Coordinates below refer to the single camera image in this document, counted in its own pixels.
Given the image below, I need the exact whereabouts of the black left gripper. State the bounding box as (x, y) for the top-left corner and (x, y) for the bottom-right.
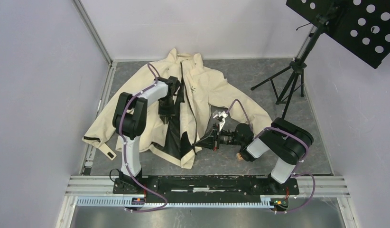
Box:
(158, 96), (175, 123)

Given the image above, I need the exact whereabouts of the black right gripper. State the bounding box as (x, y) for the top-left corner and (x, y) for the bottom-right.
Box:
(194, 123), (243, 152)

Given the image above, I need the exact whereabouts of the cream zip-up jacket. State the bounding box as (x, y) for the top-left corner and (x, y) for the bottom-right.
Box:
(82, 47), (273, 170)

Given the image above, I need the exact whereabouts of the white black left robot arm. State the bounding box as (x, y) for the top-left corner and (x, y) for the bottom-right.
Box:
(112, 76), (180, 194)

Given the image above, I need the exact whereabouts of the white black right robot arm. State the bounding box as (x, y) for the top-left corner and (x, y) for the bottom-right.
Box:
(195, 117), (314, 194)

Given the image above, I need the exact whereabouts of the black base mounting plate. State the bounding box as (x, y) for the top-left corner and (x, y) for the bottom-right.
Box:
(113, 175), (300, 203)

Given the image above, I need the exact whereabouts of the black music stand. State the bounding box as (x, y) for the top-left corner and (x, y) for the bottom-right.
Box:
(251, 0), (390, 117)

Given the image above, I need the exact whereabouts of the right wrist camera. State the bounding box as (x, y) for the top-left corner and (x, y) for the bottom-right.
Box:
(212, 111), (228, 126)

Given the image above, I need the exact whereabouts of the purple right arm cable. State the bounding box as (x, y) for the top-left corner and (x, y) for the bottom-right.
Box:
(226, 99), (316, 215)

